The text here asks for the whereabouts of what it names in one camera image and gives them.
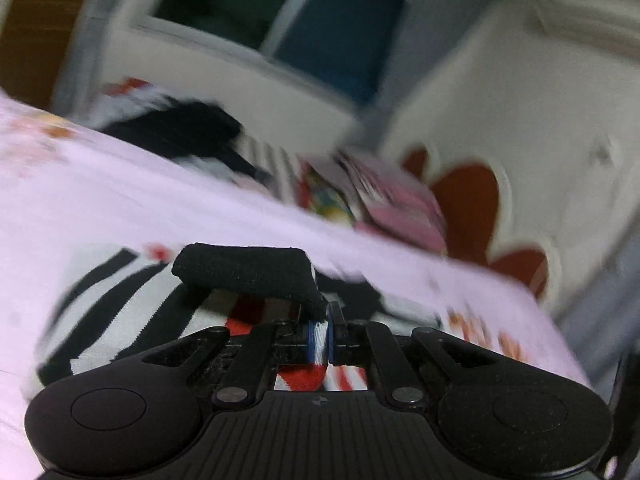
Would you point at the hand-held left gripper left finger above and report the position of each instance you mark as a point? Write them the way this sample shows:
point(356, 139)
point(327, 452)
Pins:
point(316, 342)

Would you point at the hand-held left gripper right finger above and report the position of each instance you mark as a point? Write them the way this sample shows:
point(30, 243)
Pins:
point(334, 340)

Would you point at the black white red striped garment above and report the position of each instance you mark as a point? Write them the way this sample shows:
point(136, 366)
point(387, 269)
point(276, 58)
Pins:
point(125, 310)

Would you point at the pile of black clothes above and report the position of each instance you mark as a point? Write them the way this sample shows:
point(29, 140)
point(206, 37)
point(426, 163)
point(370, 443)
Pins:
point(185, 125)

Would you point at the colourful printed cloth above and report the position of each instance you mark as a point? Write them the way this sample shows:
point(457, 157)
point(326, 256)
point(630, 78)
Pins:
point(325, 200)

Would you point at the stack of pink pillows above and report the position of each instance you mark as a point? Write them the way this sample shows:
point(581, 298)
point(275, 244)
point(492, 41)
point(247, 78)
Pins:
point(400, 205)

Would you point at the grey white striped cloth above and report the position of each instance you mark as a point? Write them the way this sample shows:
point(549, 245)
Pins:
point(270, 165)

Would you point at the red and white headboard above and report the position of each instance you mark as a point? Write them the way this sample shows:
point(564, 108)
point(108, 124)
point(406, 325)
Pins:
point(475, 200)

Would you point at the pink floral bedsheet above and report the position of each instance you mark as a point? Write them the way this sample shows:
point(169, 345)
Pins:
point(150, 210)

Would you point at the grey curtain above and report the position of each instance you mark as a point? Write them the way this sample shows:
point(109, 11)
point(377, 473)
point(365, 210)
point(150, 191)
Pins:
point(425, 50)
point(85, 50)

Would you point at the brown wooden wardrobe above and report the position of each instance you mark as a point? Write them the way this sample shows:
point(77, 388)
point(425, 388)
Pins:
point(35, 25)

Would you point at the window with white frame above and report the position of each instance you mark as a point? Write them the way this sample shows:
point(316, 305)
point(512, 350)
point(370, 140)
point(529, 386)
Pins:
point(240, 5)

